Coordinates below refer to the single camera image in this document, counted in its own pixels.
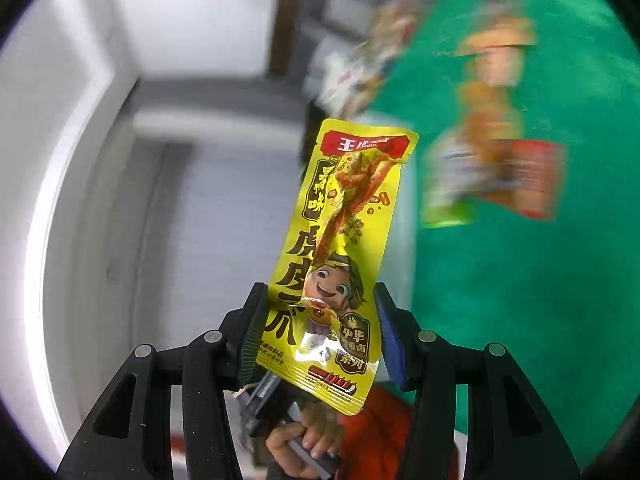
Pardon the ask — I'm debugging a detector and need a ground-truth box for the orange clothing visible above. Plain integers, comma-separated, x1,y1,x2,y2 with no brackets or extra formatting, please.
340,385,458,480

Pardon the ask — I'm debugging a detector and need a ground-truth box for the red and cream snack packet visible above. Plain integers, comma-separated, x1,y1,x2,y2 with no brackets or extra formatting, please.
492,139,567,222

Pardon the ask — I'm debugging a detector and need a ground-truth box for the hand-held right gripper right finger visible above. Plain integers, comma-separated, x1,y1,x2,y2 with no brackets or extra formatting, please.
372,282,583,480

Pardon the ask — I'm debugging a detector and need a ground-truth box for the white tissue pack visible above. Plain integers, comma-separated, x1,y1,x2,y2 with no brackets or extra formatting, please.
320,55,373,116

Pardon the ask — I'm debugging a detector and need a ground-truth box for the person's left hand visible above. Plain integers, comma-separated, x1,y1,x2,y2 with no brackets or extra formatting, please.
265,400,347,480

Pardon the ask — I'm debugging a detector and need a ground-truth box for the green snack packet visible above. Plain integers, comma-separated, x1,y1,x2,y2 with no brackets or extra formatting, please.
422,195,476,227

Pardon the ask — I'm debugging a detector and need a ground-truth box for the yellow cartoon snack packet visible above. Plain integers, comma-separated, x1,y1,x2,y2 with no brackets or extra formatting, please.
255,119,420,416

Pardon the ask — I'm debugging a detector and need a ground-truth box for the silver snack packet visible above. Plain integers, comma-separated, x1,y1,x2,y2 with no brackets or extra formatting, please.
430,130,501,211

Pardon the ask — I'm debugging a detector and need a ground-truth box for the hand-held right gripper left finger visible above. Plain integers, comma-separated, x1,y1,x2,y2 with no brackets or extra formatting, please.
57,282,273,480

